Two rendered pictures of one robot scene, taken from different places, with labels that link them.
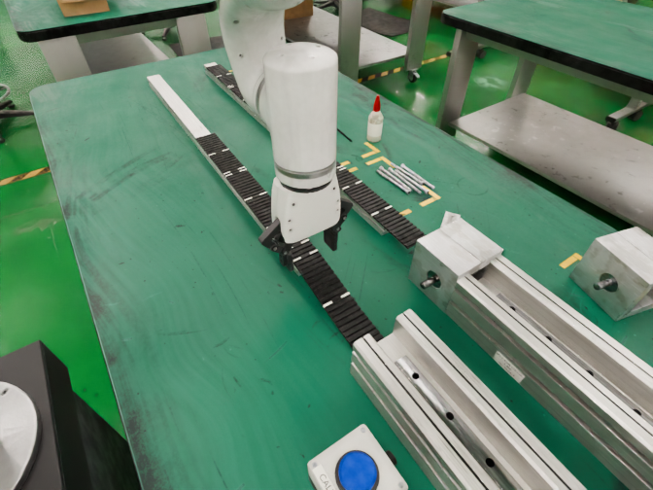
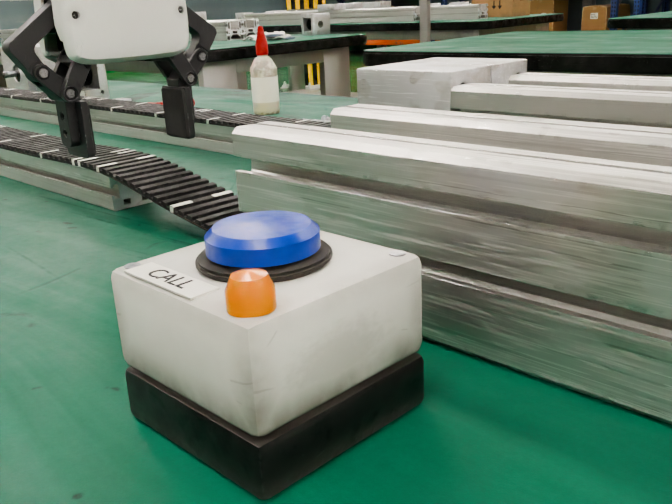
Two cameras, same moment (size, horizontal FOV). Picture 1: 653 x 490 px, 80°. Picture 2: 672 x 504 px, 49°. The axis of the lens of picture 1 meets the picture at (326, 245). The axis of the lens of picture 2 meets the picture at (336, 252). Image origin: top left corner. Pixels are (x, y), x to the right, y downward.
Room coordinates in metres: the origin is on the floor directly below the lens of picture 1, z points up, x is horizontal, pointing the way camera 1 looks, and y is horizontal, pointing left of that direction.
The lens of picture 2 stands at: (-0.13, -0.01, 0.92)
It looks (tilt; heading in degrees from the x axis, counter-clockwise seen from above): 19 degrees down; 349
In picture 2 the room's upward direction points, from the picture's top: 3 degrees counter-clockwise
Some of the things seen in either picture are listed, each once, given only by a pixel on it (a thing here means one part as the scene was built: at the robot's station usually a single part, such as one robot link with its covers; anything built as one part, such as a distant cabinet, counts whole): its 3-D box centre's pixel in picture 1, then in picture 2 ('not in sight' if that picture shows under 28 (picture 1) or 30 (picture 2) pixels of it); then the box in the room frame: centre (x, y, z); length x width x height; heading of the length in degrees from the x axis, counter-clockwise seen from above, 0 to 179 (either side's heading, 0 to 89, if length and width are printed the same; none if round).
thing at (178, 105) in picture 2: (336, 229); (189, 93); (0.48, -0.02, 0.86); 0.03 x 0.03 x 0.07; 33
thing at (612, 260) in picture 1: (620, 274); not in sight; (0.41, -0.48, 0.83); 0.11 x 0.10 x 0.10; 109
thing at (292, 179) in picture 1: (306, 164); not in sight; (0.45, 0.03, 1.01); 0.09 x 0.08 x 0.03; 123
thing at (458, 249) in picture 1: (447, 267); (433, 127); (0.42, -0.20, 0.83); 0.12 x 0.09 x 0.10; 123
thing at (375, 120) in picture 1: (375, 118); (263, 70); (0.92, -0.13, 0.84); 0.04 x 0.04 x 0.12
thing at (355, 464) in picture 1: (357, 473); (263, 249); (0.12, -0.03, 0.84); 0.04 x 0.04 x 0.02
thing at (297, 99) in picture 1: (300, 106); not in sight; (0.45, 0.03, 1.09); 0.09 x 0.08 x 0.13; 35
